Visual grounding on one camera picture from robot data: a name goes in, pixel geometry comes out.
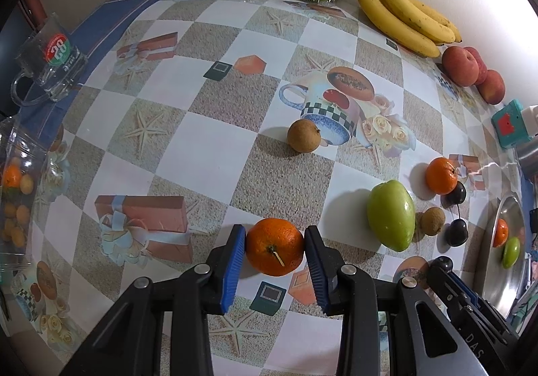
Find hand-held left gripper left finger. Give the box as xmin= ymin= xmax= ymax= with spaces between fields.
xmin=59 ymin=224 xmax=248 ymax=376

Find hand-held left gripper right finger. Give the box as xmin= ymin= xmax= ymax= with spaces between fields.
xmin=303 ymin=225 xmax=480 ymax=376

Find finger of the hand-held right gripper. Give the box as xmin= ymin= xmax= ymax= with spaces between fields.
xmin=428 ymin=256 xmax=484 ymax=318

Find dark cherry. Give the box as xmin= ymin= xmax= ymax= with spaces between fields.
xmin=445 ymin=218 xmax=468 ymax=246

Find small brown longan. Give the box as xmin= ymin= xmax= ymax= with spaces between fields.
xmin=420 ymin=207 xmax=446 ymax=236

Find orange with stem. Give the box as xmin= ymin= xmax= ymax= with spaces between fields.
xmin=245 ymin=217 xmax=304 ymax=277

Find shiny metal bowl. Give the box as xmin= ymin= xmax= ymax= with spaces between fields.
xmin=475 ymin=195 xmax=531 ymax=320

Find green mango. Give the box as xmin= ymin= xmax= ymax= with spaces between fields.
xmin=367 ymin=180 xmax=417 ymax=252

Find dark plum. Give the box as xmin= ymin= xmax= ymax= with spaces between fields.
xmin=445 ymin=180 xmax=467 ymax=206

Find round green fruit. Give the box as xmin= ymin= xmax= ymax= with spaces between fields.
xmin=503 ymin=237 xmax=521 ymax=268

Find large brown longan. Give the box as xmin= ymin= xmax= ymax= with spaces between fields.
xmin=287 ymin=119 xmax=322 ymax=153

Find steel kettle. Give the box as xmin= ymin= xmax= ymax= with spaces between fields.
xmin=515 ymin=138 xmax=538 ymax=179

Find teal toy box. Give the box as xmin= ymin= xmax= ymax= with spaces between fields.
xmin=491 ymin=99 xmax=526 ymax=149

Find red apple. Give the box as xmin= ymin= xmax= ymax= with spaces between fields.
xmin=477 ymin=69 xmax=506 ymax=105
xmin=462 ymin=47 xmax=489 ymax=85

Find pale red peach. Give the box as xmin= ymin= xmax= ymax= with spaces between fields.
xmin=441 ymin=46 xmax=480 ymax=88

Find clear plastic box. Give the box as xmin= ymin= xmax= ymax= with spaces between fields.
xmin=0 ymin=116 xmax=64 ymax=271

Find boxed small tangerine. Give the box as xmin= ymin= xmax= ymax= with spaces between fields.
xmin=2 ymin=165 xmax=23 ymax=189

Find yellow banana bunch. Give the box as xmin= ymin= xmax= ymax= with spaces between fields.
xmin=355 ymin=0 xmax=463 ymax=58

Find glass mug with round label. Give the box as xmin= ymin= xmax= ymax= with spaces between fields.
xmin=10 ymin=12 xmax=89 ymax=107

